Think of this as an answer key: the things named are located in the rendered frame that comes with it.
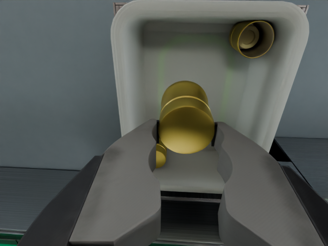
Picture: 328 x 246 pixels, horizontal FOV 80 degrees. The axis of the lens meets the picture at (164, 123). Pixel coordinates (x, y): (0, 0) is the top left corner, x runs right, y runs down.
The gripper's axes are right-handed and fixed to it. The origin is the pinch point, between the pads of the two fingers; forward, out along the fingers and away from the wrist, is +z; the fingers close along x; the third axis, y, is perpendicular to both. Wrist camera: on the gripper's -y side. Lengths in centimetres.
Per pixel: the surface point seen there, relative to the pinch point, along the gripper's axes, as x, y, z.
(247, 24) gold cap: 6.0, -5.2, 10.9
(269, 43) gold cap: 8.6, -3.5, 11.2
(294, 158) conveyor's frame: 16.1, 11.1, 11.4
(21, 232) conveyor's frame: -21.4, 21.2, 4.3
